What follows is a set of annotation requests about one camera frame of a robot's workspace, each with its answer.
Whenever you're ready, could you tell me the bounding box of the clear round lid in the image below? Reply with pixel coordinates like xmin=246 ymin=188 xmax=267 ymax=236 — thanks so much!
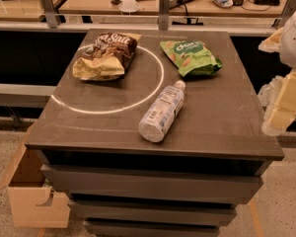
xmin=118 ymin=0 xmax=140 ymax=14

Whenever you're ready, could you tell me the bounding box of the left wooden desk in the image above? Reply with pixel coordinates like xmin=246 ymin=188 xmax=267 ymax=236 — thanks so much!
xmin=0 ymin=0 xmax=66 ymax=22

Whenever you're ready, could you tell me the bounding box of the wooden desk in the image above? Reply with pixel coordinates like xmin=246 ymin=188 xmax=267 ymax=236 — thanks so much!
xmin=58 ymin=0 xmax=289 ymax=19
xmin=0 ymin=0 xmax=66 ymax=22

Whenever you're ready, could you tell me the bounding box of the brown yellow chip bag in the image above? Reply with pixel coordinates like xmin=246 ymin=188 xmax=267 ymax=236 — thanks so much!
xmin=72 ymin=32 xmax=141 ymax=81

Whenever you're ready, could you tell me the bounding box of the dark grey drawer cabinet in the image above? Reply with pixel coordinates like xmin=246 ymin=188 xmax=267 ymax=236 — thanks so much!
xmin=26 ymin=31 xmax=283 ymax=237

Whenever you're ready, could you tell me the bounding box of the middle metal bracket post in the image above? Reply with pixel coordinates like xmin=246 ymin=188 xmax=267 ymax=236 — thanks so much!
xmin=158 ymin=0 xmax=170 ymax=31

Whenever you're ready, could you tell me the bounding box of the left metal bracket post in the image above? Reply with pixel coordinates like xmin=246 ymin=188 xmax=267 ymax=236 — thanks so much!
xmin=39 ymin=0 xmax=60 ymax=29

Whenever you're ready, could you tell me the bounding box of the green snack bag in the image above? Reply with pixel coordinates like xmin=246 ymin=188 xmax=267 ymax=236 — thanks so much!
xmin=160 ymin=40 xmax=222 ymax=77

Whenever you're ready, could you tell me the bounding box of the light wooden box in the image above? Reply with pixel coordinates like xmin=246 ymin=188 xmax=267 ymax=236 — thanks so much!
xmin=0 ymin=126 xmax=70 ymax=228

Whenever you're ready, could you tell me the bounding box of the right metal bracket post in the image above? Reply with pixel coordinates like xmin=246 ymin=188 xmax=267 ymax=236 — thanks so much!
xmin=272 ymin=0 xmax=296 ymax=29

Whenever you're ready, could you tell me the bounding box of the metal bracket post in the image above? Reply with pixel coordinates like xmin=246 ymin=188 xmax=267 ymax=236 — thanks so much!
xmin=39 ymin=0 xmax=60 ymax=29
xmin=158 ymin=0 xmax=170 ymax=31
xmin=272 ymin=0 xmax=296 ymax=29

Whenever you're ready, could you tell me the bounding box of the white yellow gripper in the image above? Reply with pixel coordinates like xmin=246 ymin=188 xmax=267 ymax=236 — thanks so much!
xmin=258 ymin=69 xmax=296 ymax=136

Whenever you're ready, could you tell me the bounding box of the metal rail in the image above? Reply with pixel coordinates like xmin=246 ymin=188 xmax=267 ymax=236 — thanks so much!
xmin=0 ymin=15 xmax=281 ymax=37

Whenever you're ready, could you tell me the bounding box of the clear blue plastic bottle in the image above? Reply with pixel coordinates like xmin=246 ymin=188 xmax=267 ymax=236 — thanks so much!
xmin=138 ymin=80 xmax=185 ymax=142

